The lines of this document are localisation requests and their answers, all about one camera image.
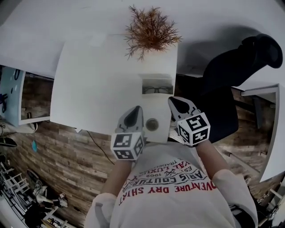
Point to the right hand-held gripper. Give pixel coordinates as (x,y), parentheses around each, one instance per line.
(196,129)

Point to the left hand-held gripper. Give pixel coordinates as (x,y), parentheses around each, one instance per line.
(124,144)

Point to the black eyeglasses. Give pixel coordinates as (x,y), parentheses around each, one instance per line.
(155,88)

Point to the white glasses case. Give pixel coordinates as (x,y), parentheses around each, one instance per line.
(155,81)

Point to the person's right forearm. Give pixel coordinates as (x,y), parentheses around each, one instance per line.
(211,160)

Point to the person's left forearm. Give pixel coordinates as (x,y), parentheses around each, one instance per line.
(119,176)

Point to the black office chair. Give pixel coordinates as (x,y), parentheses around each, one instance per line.
(222,100)

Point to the white desk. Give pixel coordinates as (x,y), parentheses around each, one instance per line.
(274,133)
(95,84)
(29,55)

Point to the dried reddish potted plant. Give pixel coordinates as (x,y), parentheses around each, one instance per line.
(151,33)

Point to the white printed shirt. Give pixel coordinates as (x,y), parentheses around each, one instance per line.
(173,200)

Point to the teal floor scrap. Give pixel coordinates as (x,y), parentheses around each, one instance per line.
(35,146)

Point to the pile of gear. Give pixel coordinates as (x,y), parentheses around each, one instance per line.
(37,200)

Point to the light blue table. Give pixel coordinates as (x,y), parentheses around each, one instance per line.
(11,95)

